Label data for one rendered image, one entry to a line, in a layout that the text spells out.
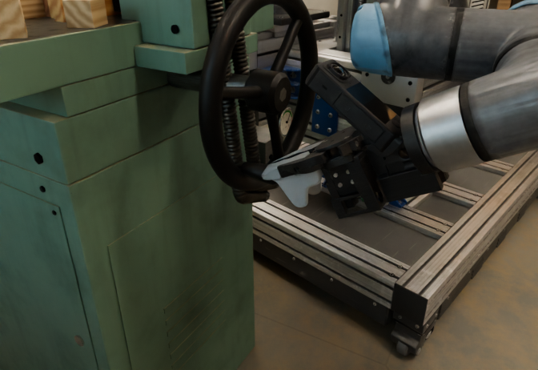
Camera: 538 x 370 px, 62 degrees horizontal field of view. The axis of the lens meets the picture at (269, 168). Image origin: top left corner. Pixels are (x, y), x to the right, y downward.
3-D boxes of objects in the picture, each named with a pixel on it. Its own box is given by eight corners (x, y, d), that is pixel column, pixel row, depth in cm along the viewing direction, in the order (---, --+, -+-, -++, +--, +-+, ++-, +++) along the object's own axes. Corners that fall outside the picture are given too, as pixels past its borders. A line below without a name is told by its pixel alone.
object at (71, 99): (67, 118, 57) (61, 86, 55) (-24, 92, 67) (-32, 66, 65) (244, 58, 87) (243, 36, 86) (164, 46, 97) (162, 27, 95)
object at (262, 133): (266, 176, 99) (266, 142, 95) (222, 163, 104) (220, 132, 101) (285, 162, 105) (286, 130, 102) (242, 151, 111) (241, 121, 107)
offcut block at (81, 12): (82, 23, 62) (78, -4, 60) (108, 23, 61) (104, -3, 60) (66, 28, 58) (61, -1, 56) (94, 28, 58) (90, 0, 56)
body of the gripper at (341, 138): (332, 221, 49) (439, 199, 42) (299, 150, 48) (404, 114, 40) (357, 192, 55) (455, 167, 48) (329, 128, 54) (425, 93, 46)
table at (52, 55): (42, 123, 44) (27, 62, 41) (-105, 80, 58) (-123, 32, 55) (315, 32, 90) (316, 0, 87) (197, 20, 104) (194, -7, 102)
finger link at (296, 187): (266, 219, 55) (328, 204, 49) (246, 176, 54) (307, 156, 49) (279, 208, 58) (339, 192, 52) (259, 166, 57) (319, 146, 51)
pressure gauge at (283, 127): (279, 148, 95) (279, 112, 91) (264, 145, 97) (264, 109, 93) (294, 138, 100) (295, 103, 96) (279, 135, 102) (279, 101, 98)
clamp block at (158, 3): (192, 50, 60) (186, -23, 56) (121, 41, 66) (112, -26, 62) (253, 34, 71) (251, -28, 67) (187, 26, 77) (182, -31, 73)
